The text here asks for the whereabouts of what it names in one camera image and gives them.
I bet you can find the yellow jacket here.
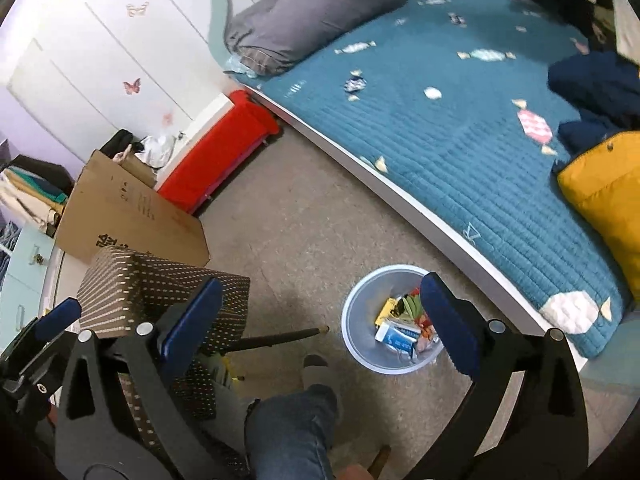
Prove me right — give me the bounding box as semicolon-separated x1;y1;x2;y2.
556;131;640;303

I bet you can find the person's grey socked foot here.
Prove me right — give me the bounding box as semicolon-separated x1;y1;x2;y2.
300;354;331;391

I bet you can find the light blue cabinet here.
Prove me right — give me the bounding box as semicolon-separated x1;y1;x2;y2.
0;225;57;346

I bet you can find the clear silver wrapper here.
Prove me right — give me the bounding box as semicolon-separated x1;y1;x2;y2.
412;335;442;361

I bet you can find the white wardrobe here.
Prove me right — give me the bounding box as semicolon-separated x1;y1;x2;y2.
0;0;236;171

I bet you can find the blue and white carton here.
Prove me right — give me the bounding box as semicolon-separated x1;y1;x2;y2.
375;322;421;353

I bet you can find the grey folded duvet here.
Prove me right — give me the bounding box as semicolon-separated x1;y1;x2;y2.
224;0;408;77

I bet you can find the navy blue jacket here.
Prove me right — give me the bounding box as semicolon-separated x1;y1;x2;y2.
547;50;640;156

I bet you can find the black bag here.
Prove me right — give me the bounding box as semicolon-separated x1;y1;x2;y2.
100;129;135;157

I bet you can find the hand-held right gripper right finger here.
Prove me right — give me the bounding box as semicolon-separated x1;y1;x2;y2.
420;272;591;480

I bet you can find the yellow bag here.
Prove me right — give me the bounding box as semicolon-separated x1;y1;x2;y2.
215;354;242;387

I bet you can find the brown dotted stool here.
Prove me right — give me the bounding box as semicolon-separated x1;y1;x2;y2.
75;246;251;480

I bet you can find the person's leg in jeans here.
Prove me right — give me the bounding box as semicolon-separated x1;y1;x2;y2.
245;384;341;480

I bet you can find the pale blue waste bin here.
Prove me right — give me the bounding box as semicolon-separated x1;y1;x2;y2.
341;264;446;373

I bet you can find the brown wooden stick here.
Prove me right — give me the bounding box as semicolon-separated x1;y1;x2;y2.
367;444;392;476

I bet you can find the black stool leg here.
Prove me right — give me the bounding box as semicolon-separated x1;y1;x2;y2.
220;326;330;353

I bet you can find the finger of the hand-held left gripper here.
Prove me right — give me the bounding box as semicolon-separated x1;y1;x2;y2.
17;297;83;378

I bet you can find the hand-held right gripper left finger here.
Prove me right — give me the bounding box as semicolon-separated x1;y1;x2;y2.
54;276;251;480

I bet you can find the bed with teal cover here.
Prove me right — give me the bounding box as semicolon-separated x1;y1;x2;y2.
250;0;640;361

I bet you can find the white bed frame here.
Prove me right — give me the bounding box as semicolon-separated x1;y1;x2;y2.
200;0;591;371

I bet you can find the brown cardboard box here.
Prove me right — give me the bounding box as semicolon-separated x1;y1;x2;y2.
54;149;211;267

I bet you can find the shelf of folded cloths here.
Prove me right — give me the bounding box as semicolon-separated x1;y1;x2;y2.
0;155;71;238

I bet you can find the yellow wrapper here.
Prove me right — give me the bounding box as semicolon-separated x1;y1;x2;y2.
375;297;401;325

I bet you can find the white plastic bag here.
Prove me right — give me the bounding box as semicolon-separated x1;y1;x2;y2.
135;135;176;168

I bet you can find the red covered bench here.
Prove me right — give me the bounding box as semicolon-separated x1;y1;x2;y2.
155;90;281;215

